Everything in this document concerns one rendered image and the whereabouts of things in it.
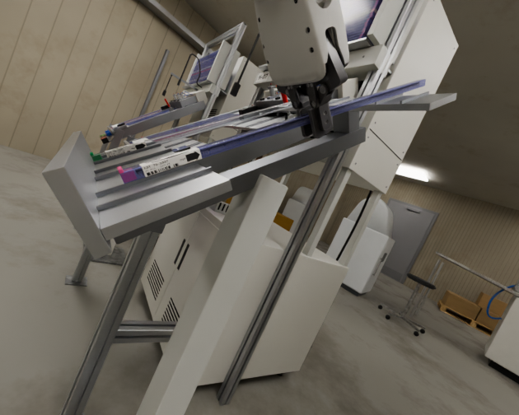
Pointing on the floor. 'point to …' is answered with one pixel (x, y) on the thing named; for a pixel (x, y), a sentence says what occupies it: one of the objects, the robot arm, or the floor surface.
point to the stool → (410, 304)
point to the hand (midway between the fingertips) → (315, 119)
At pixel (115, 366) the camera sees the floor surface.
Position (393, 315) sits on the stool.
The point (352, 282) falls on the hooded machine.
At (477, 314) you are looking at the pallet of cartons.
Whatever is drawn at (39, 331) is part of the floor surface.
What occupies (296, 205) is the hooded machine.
